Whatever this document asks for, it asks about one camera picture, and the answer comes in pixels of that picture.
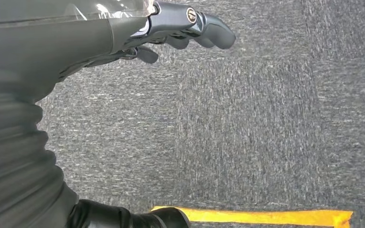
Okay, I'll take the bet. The yellow floor tape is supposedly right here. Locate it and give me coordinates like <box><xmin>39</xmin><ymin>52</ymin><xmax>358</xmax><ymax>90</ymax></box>
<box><xmin>151</xmin><ymin>206</ymin><xmax>354</xmax><ymax>228</ymax></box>

